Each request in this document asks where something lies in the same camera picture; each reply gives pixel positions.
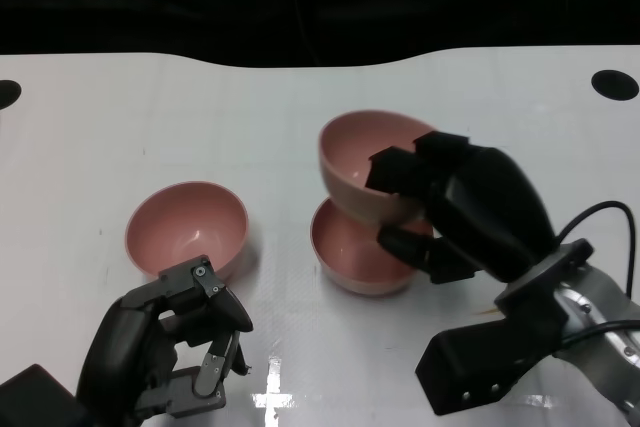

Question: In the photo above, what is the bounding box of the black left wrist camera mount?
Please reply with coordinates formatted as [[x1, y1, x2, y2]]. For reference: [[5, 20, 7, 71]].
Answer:
[[0, 364, 90, 427]]

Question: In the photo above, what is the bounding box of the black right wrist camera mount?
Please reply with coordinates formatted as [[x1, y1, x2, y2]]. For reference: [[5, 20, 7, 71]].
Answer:
[[415, 239, 596, 417]]

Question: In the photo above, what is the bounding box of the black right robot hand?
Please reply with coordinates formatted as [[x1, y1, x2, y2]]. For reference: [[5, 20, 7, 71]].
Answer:
[[367, 130, 559, 285]]

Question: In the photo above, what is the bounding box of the pink plastic bowl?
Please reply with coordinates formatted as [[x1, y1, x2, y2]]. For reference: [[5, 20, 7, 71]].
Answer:
[[124, 180, 250, 283], [309, 196, 435, 297], [318, 109, 441, 227]]

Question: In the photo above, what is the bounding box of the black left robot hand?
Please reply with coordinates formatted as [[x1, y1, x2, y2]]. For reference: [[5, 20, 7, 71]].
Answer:
[[74, 255, 254, 427]]

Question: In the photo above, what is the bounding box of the black table grommet hole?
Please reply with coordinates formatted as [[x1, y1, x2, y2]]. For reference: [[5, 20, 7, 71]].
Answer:
[[0, 79, 23, 111], [590, 69, 640, 103]]

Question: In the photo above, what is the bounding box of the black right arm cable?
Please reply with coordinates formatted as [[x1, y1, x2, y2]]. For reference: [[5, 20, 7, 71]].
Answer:
[[554, 200, 640, 348]]

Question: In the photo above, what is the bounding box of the thin dark background cable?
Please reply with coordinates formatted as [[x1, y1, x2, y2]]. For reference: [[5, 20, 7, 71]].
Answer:
[[292, 0, 321, 67]]

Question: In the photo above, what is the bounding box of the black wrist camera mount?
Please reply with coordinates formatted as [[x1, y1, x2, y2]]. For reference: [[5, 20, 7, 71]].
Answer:
[[0, 364, 90, 427], [415, 239, 596, 417]]

